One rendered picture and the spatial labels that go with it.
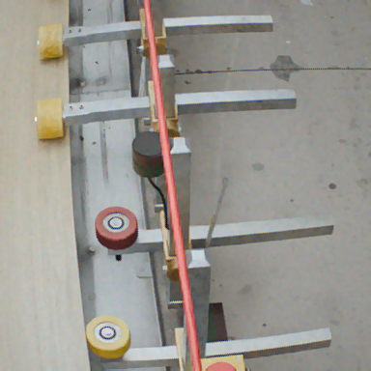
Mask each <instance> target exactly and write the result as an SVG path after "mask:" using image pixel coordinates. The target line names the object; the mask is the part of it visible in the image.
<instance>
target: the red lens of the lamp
mask: <svg viewBox="0 0 371 371"><path fill-rule="evenodd" d="M140 134H141V133H139V134H138V135H136V136H135V137H134V138H133V140H132V142H131V155H132V158H133V159H134V161H135V162H136V163H137V164H139V165H140V166H143V167H147V168H153V167H158V166H160V165H162V164H163V163H164V160H163V155H160V156H153V157H142V156H141V155H139V154H138V153H136V152H135V150H134V149H133V145H132V144H133V142H134V139H135V138H136V137H137V136H139V135H140Z"/></svg>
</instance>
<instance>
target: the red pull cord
mask: <svg viewBox="0 0 371 371"><path fill-rule="evenodd" d="M143 3H144V8H145V19H146V24H147V36H148V42H149V48H150V60H151V65H152V71H153V83H154V89H155V96H156V103H157V120H158V128H159V134H160V141H161V148H162V154H163V160H164V168H165V181H166V187H167V194H168V201H169V208H170V213H171V221H172V227H173V234H174V241H175V247H176V253H177V260H178V266H179V273H180V279H181V285H182V294H183V304H184V310H185V320H186V327H187V332H188V338H189V344H190V354H191V360H192V366H193V371H203V369H202V363H201V357H200V353H199V347H198V336H197V331H196V325H195V320H194V314H193V309H192V303H191V292H190V286H189V280H188V273H187V267H186V257H185V250H184V244H183V237H182V231H181V225H180V213H179V206H178V199H177V193H176V187H175V181H174V174H173V168H172V161H171V156H170V149H169V142H168V135H167V123H166V117H165V111H164V104H163V98H162V92H161V81H160V75H159V69H158V63H157V47H156V41H155V36H154V25H153V20H152V15H151V10H152V9H151V4H150V0H143Z"/></svg>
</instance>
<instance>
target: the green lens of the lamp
mask: <svg viewBox="0 0 371 371"><path fill-rule="evenodd" d="M132 168H133V170H134V171H135V172H136V173H137V174H139V175H140V176H142V177H145V178H155V177H158V176H160V175H162V174H164V173H165V168H164V163H163V164H162V165H161V166H158V167H155V168H145V167H142V166H140V165H139V164H137V163H136V162H135V161H134V159H132Z"/></svg>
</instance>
